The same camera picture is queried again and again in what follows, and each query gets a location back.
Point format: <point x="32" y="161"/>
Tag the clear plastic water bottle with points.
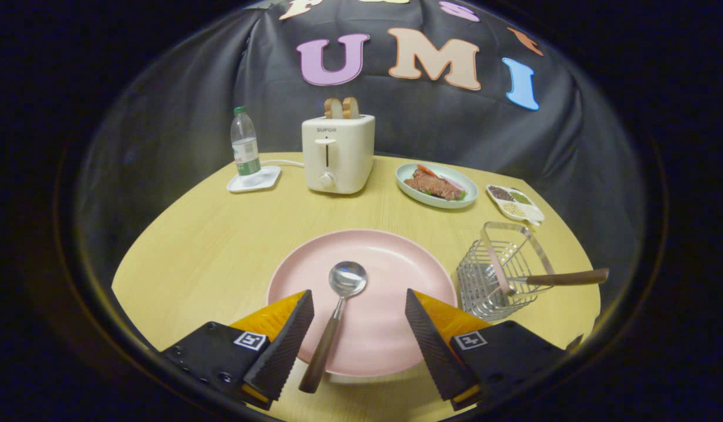
<point x="245" y="146"/>

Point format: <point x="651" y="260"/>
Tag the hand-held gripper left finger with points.
<point x="288" y="346"/>

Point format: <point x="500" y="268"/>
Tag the light green oval plate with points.
<point x="471" y="190"/>

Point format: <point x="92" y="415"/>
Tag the pink round plate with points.
<point x="391" y="258"/>

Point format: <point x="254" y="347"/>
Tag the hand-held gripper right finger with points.
<point x="432" y="346"/>

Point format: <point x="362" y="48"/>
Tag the pink ham slice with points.
<point x="456" y="184"/>

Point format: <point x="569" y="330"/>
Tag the cream white toaster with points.
<point x="350" y="155"/>

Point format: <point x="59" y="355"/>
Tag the brown grilled steak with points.
<point x="435" y="187"/>

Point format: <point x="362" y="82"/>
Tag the orange carrot piece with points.
<point x="427" y="170"/>

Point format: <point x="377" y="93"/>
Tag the white divided spice dish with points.
<point x="532" y="214"/>

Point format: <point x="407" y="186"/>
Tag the white square coaster tray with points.
<point x="271" y="176"/>

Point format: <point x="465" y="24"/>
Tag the toasted bread slice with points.
<point x="333" y="109"/>
<point x="351" y="108"/>

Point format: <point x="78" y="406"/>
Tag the black backdrop cloth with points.
<point x="432" y="129"/>

